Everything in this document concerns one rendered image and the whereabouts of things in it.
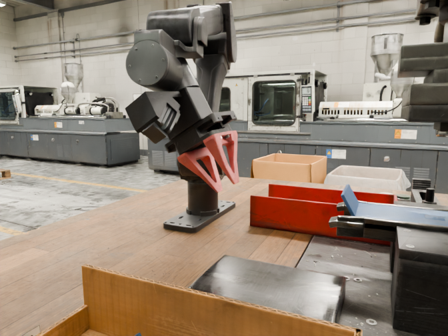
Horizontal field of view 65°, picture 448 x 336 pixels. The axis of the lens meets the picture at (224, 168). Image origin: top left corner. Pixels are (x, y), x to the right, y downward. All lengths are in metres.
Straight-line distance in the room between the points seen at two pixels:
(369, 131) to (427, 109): 4.56
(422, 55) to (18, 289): 0.53
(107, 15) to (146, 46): 9.64
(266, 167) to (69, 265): 2.36
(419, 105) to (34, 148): 8.72
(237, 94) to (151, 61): 5.04
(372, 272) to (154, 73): 0.39
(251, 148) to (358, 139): 1.55
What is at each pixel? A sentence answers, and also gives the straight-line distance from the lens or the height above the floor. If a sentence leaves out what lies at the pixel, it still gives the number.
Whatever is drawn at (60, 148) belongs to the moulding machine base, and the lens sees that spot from 8.20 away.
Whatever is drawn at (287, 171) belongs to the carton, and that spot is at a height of 0.66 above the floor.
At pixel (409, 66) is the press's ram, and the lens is 0.42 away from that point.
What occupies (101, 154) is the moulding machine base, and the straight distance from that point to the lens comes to 7.28.
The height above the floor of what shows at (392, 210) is 0.99.
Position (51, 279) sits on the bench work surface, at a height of 0.90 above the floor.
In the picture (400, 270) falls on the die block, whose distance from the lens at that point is 0.39.
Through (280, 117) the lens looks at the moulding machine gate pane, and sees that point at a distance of 5.18.
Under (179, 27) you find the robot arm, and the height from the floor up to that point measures 1.23.
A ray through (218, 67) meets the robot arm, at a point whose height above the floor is 1.21.
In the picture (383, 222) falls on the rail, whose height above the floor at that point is 0.99.
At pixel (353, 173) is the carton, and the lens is 3.25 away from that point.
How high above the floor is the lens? 1.11
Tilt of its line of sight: 9 degrees down
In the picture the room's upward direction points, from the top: straight up
